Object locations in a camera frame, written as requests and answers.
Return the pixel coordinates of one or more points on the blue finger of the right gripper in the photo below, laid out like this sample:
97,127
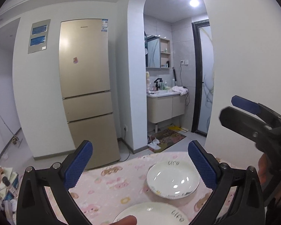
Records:
244,124
246,105

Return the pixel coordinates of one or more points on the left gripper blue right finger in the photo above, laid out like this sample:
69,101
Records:
236,196

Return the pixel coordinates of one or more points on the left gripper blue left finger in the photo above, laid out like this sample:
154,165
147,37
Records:
34,206

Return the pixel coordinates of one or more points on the white life plate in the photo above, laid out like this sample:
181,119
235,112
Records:
173,179
152,213

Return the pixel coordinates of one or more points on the person right hand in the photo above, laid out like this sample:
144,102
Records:
264,174

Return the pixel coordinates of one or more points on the person left hand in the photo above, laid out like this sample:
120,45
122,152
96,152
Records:
129,220

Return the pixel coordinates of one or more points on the spice jar black lid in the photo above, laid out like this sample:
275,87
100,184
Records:
10,187

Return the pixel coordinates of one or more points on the white pink towel on sink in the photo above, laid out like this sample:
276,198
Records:
180,89

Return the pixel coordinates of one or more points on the beige bathroom vanity cabinet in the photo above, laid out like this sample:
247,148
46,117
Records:
165,106

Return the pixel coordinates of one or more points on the patterned bathroom floor mat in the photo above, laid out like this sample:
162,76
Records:
163,140

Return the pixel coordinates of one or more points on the black faucet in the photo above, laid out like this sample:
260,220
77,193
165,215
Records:
158,82

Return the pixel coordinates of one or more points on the bathroom mirror cabinet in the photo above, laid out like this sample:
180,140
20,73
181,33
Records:
157,52

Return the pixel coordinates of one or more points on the gold three-door refrigerator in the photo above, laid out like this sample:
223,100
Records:
86,88

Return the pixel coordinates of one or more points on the black bathroom door frame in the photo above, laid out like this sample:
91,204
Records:
199,74

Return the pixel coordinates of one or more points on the grey wall electrical panel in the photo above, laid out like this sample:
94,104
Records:
39,36

